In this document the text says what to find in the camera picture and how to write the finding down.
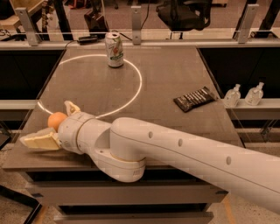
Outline right clear sanitizer bottle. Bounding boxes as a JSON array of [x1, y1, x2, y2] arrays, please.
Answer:
[[245, 82, 264, 106]]

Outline middle metal rail bracket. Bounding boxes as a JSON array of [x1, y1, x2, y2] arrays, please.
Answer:
[[131, 5, 141, 46]]

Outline right metal rail bracket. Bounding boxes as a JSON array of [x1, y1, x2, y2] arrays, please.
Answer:
[[236, 3, 259, 44]]

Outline left metal rail bracket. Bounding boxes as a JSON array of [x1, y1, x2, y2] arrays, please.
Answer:
[[15, 7, 40, 46]]

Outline clear sanitizer bottle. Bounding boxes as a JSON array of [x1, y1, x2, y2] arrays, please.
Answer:
[[245, 82, 264, 106], [223, 84, 241, 108]]

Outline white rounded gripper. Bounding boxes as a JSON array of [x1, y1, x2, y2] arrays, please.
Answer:
[[19, 101, 95, 154]]

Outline grey drawer cabinet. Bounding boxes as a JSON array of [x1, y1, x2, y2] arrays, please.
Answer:
[[20, 165, 235, 224]]

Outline orange fruit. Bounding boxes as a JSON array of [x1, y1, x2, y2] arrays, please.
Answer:
[[47, 112, 67, 130]]

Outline black office chair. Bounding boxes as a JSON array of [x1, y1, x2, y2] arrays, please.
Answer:
[[156, 0, 213, 32]]

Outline metal rail bracket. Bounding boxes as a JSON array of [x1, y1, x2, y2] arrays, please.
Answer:
[[131, 5, 141, 46], [236, 3, 259, 44], [15, 7, 40, 46]]

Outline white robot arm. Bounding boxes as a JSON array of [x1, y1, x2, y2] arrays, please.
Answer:
[[20, 101, 280, 214]]

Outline black rxbar chocolate wrapper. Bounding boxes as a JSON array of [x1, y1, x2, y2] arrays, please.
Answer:
[[173, 87, 217, 113]]

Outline left clear sanitizer bottle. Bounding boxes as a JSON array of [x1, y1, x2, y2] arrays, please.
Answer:
[[223, 84, 241, 108]]

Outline black power adapter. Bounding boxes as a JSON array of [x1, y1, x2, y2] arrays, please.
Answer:
[[78, 35, 98, 45]]

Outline white green soda can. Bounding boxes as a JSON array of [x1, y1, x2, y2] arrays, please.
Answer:
[[105, 31, 123, 67]]

